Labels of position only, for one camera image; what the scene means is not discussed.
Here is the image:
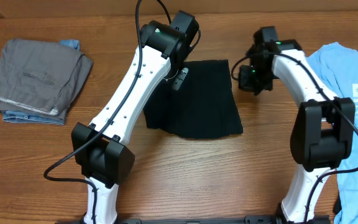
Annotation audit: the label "black shorts with mesh lining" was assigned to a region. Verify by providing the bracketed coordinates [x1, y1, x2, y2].
[144, 60, 243, 139]

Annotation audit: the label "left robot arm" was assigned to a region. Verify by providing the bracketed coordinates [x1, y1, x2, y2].
[71, 11, 200, 223]

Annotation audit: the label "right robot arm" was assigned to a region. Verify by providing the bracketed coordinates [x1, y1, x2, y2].
[237, 26, 355, 223]

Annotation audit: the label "light blue printed t-shirt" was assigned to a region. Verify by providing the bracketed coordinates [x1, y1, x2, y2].
[307, 42, 358, 223]

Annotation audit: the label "folded grey trousers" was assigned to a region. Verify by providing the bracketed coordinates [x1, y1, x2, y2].
[0, 39, 93, 118]

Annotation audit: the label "folded blue jeans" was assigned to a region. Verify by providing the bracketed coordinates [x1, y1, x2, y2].
[2, 39, 81, 126]

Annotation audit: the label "cardboard backdrop panel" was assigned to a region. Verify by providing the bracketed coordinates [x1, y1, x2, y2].
[0, 0, 358, 18]

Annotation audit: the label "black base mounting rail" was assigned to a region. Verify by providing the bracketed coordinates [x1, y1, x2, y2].
[54, 214, 332, 224]

